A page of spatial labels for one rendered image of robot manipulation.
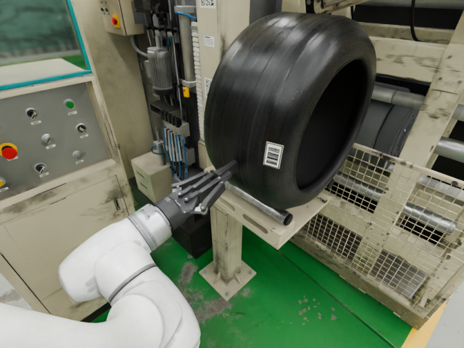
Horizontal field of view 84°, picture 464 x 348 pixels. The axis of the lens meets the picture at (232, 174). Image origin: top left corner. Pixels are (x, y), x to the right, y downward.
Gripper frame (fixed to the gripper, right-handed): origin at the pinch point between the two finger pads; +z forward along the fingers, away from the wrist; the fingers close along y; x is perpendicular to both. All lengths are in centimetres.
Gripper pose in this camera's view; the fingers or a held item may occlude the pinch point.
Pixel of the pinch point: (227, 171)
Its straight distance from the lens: 67.5
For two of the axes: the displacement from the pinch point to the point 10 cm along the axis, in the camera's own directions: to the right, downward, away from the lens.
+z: 7.1, -5.2, 4.8
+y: -7.0, -4.2, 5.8
